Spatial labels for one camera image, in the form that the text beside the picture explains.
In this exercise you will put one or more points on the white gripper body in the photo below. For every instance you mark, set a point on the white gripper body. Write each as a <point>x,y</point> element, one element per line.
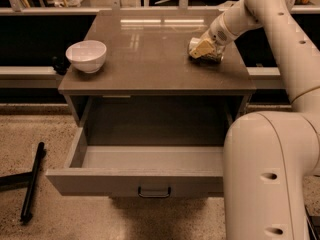
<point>217,36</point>

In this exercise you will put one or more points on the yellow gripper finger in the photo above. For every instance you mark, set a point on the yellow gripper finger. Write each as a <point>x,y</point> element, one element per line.
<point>200,47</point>

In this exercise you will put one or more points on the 7up can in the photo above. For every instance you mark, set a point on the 7up can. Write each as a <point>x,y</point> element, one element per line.
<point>217,56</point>

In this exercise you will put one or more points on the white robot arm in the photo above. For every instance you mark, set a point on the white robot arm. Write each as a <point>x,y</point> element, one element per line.
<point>267,154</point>

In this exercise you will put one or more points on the grey cabinet with glossy top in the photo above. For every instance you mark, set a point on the grey cabinet with glossy top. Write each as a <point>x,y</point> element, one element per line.
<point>147,54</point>

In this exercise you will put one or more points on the open grey top drawer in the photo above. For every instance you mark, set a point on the open grey top drawer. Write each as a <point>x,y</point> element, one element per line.
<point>152,142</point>

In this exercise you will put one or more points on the white bowl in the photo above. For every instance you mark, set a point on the white bowl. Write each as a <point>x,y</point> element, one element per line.
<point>87,56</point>

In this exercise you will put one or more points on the black object behind cabinet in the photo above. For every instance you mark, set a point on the black object behind cabinet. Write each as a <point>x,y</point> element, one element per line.
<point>60,66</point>

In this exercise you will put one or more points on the black stand leg left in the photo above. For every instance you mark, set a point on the black stand leg left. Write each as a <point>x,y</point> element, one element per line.
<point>27,180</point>

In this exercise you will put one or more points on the black drawer handle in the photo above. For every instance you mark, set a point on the black drawer handle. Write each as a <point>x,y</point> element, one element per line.
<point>150,194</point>

